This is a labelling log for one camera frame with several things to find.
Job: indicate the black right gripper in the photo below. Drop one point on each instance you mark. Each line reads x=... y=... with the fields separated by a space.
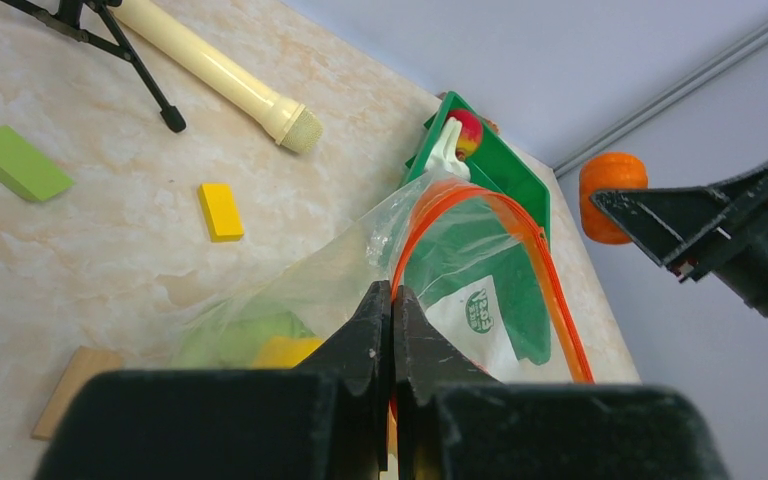
x=718 y=229

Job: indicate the yellow lemon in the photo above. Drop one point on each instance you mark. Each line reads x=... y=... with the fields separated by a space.
x=282 y=352

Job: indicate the green apple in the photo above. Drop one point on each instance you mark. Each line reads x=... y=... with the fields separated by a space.
x=236 y=343

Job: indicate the cream toy microphone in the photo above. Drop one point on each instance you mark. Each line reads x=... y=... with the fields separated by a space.
x=289 y=123

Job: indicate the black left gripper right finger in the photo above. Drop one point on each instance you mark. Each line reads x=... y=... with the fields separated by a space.
x=454 y=421

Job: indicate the orange mini pumpkin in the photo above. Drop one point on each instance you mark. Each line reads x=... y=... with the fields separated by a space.
x=608 y=171

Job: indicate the clear zip bag orange zipper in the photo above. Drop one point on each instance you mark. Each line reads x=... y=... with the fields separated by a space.
x=324 y=289

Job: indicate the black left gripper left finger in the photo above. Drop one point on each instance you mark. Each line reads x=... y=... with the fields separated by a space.
x=325 y=418

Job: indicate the green plastic tray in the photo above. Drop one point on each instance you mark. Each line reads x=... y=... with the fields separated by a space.
x=510 y=172

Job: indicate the yellow block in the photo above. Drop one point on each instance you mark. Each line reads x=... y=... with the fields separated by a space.
x=221 y=215

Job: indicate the red apple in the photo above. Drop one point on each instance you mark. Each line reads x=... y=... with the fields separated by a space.
x=471 y=135

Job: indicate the light green block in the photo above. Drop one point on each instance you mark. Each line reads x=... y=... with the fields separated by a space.
x=28 y=172

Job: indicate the brown cork piece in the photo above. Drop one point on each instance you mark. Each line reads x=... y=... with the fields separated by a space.
x=491 y=125

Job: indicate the white garlic bulbs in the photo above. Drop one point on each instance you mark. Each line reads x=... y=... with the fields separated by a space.
x=443 y=154

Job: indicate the flat wooden block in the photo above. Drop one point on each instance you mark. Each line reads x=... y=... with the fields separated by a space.
x=84 y=364

